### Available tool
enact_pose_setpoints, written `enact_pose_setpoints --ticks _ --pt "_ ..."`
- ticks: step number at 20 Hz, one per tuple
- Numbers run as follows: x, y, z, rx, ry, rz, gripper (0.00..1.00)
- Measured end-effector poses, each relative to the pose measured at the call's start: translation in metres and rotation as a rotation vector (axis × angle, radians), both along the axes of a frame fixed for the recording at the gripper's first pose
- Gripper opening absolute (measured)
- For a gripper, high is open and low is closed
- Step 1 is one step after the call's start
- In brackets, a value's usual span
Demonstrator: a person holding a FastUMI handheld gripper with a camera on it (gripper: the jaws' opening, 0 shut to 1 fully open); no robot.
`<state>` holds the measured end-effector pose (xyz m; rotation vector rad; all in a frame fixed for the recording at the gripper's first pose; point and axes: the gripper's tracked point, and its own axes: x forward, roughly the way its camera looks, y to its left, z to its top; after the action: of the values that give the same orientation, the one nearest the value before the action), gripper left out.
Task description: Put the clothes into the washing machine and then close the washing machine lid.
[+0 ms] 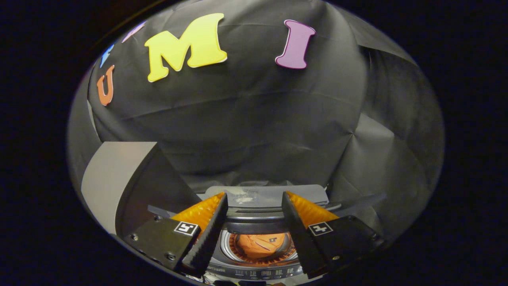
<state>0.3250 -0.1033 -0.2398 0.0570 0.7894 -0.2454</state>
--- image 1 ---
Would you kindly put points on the grey cabinet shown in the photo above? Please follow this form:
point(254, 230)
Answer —
point(111, 178)

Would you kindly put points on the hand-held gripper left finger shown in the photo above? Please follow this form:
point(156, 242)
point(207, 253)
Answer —
point(208, 238)

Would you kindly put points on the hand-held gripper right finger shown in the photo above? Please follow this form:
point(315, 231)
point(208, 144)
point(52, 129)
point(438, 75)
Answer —
point(297, 238)

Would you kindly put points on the orange polo shirt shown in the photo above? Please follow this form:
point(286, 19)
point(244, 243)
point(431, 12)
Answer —
point(258, 244)

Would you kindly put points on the black backdrop cloth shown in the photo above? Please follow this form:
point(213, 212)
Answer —
point(246, 111)

